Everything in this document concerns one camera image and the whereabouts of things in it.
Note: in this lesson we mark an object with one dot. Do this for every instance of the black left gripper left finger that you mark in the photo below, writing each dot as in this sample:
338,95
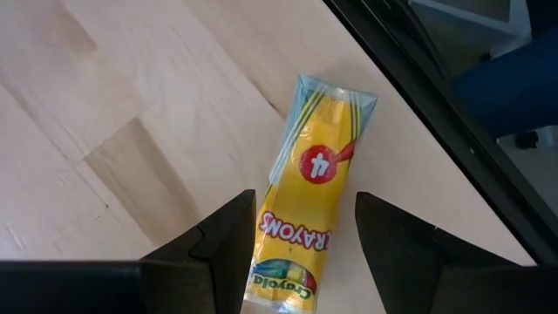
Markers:
218,270

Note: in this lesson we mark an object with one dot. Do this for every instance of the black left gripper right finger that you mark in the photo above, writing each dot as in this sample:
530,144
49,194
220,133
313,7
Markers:
414,270

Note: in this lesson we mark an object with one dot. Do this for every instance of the yellow crayon pack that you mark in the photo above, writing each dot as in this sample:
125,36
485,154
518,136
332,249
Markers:
314,174

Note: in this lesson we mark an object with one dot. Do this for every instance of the person's leg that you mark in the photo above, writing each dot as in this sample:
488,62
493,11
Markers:
514,87

